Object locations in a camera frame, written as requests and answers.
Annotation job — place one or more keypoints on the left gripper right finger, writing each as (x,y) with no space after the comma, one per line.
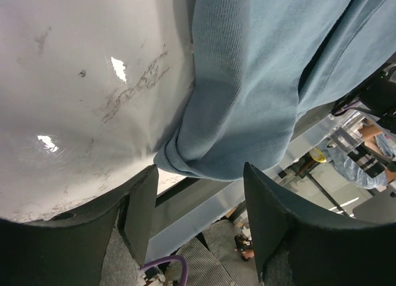
(280,236)

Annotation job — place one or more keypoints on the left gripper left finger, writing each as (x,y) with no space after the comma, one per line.
(138,198)

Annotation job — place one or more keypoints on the grey-blue t shirt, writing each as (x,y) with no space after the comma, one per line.
(260,65)

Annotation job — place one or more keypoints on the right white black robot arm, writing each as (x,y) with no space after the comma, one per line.
(375,96)

